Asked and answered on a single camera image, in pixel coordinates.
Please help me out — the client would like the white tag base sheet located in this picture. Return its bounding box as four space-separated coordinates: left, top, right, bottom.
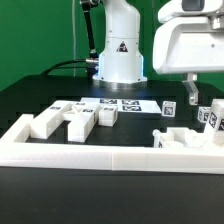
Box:
81 97 161 114

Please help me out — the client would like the white long chair part left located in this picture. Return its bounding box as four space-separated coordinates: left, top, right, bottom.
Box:
30 101 71 139

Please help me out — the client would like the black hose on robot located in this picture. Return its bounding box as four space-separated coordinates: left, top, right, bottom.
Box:
79 0 100 69

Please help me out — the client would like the white chair seat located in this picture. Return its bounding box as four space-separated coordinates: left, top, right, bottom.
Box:
152 127 206 148

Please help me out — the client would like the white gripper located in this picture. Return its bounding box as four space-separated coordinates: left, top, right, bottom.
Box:
153 17 224 105

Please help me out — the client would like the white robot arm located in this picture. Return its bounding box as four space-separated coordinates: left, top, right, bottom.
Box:
93 0 224 105

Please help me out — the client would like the black cable on table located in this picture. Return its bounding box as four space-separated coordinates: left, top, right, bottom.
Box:
40 59 88 77

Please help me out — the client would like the white chair back part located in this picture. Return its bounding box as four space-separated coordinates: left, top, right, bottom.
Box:
63 102 100 143

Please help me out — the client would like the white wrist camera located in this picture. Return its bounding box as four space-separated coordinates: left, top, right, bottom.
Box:
158 0 224 23

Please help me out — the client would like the white U-shaped fence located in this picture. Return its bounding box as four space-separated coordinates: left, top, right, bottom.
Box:
0 115 224 174

